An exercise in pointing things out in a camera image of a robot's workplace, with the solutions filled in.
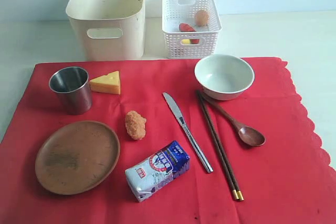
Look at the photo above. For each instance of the stainless steel cup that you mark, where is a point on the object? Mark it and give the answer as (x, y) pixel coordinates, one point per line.
(71, 85)

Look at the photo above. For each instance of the yellow lemon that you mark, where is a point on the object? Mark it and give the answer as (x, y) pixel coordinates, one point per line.
(186, 41)

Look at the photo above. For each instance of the red sausage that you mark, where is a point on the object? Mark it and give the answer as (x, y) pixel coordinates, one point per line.
(183, 27)

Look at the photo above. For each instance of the white ceramic bowl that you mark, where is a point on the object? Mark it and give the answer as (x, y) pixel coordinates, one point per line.
(224, 77)

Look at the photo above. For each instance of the brown wooden plate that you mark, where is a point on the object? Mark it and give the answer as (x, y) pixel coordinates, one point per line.
(77, 157)

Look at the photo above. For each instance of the cream plastic bin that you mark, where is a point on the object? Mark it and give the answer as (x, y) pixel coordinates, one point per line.
(109, 30)

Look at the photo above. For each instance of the yellow cheese wedge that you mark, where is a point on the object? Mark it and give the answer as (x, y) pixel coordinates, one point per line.
(109, 83)

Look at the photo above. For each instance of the red table cloth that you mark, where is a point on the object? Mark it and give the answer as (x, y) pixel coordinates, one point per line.
(287, 180)

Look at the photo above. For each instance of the white perforated plastic basket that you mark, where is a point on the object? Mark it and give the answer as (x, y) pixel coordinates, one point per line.
(175, 12)

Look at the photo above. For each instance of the silver table knife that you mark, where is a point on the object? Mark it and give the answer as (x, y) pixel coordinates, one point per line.
(180, 118)

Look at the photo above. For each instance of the brown egg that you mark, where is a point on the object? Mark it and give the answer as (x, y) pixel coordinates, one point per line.
(201, 18)

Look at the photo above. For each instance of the blue white milk carton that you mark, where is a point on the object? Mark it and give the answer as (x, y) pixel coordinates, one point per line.
(157, 170)

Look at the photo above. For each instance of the dark wooden chopstick right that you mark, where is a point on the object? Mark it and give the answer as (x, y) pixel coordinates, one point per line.
(240, 195)

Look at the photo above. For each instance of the orange fried chicken nugget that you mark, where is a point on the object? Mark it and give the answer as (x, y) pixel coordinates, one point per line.
(135, 125)

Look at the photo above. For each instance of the dark wooden chopstick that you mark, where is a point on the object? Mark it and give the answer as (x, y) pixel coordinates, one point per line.
(240, 195)
(217, 147)

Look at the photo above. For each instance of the brown wooden spoon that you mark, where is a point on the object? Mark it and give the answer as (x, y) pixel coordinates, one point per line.
(247, 134)

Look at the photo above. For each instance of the dark wooden chopstick left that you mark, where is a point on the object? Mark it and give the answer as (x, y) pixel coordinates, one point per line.
(217, 147)

